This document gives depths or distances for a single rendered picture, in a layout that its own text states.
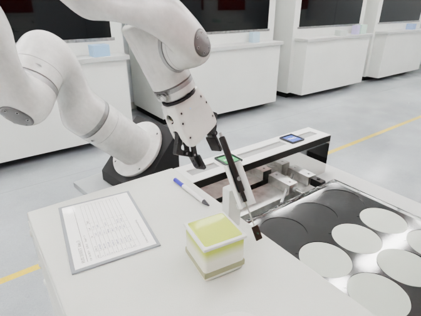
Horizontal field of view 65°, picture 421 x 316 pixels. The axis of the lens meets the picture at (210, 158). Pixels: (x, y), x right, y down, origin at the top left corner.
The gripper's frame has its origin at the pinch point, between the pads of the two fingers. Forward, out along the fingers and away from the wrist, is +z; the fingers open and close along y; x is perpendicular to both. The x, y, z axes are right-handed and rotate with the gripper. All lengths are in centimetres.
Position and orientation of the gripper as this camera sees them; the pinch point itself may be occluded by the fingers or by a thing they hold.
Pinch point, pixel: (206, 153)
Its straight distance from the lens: 75.8
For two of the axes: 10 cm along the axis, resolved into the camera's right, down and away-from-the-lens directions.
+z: 3.8, 7.8, 5.0
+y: 5.6, -6.2, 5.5
